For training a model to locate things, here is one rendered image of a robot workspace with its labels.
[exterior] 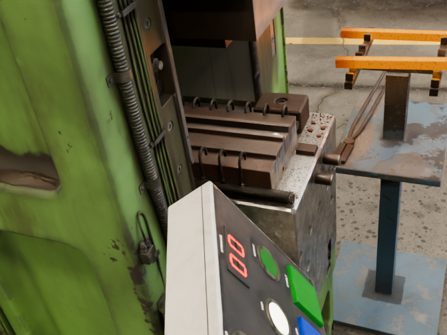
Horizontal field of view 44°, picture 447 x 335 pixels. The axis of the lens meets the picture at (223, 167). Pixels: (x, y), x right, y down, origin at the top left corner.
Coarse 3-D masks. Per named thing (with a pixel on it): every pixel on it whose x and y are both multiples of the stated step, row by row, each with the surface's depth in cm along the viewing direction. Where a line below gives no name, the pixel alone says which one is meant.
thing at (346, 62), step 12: (336, 60) 146; (348, 60) 144; (360, 60) 143; (372, 60) 142; (384, 60) 140; (396, 60) 139; (408, 60) 138; (420, 60) 137; (432, 60) 136; (444, 60) 135
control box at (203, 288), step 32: (192, 192) 80; (192, 224) 75; (224, 224) 75; (192, 256) 70; (224, 256) 70; (256, 256) 78; (192, 288) 66; (224, 288) 65; (256, 288) 72; (288, 288) 82; (192, 320) 62; (224, 320) 61; (256, 320) 67; (288, 320) 75
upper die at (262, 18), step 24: (168, 0) 100; (192, 0) 98; (216, 0) 96; (240, 0) 94; (264, 0) 99; (168, 24) 103; (192, 24) 101; (216, 24) 99; (240, 24) 97; (264, 24) 101
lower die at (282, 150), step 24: (240, 120) 129; (264, 120) 129; (288, 120) 128; (192, 144) 125; (216, 144) 124; (240, 144) 123; (264, 144) 122; (288, 144) 126; (192, 168) 123; (216, 168) 120; (264, 168) 117
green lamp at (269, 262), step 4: (260, 252) 80; (264, 252) 81; (264, 256) 80; (268, 256) 81; (264, 260) 79; (268, 260) 80; (272, 260) 82; (264, 264) 79; (268, 264) 79; (272, 264) 81; (268, 268) 79; (272, 268) 80; (276, 268) 81; (272, 272) 79; (276, 272) 80; (276, 276) 80
